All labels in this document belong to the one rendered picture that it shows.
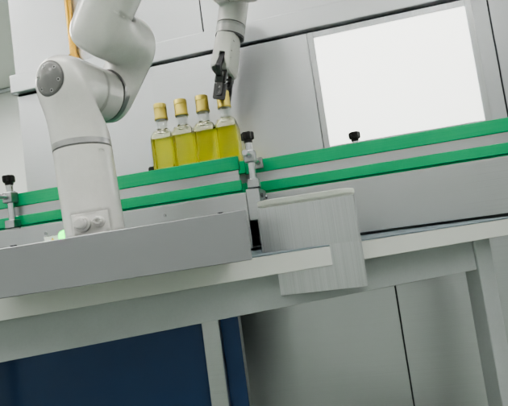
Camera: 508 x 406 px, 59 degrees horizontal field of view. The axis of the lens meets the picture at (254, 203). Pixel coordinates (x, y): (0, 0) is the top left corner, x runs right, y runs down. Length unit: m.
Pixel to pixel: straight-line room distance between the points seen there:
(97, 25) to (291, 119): 0.65
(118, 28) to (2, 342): 0.51
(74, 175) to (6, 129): 4.82
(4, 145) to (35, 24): 3.92
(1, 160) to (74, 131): 4.80
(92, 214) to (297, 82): 0.75
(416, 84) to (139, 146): 0.81
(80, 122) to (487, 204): 0.84
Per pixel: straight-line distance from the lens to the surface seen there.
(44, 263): 0.59
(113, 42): 0.80
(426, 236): 0.88
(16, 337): 0.75
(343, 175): 1.07
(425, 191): 1.07
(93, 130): 0.78
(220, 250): 0.60
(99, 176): 0.76
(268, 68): 1.32
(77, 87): 0.79
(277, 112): 1.28
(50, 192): 1.19
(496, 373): 1.06
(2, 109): 5.65
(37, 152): 1.58
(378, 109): 1.27
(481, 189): 1.09
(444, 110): 1.30
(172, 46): 1.43
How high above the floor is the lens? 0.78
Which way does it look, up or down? 4 degrees up
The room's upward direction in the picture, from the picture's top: 8 degrees counter-clockwise
